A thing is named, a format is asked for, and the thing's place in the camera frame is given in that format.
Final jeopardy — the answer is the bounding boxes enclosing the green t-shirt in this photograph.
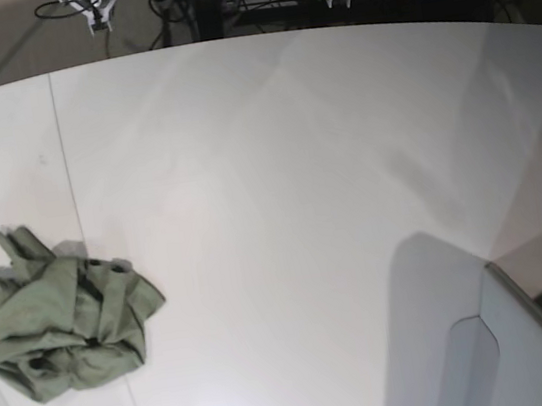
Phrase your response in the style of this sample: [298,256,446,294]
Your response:
[0,227,166,404]

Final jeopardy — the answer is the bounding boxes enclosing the black table leg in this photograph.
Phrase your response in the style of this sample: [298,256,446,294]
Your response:
[191,0,225,42]

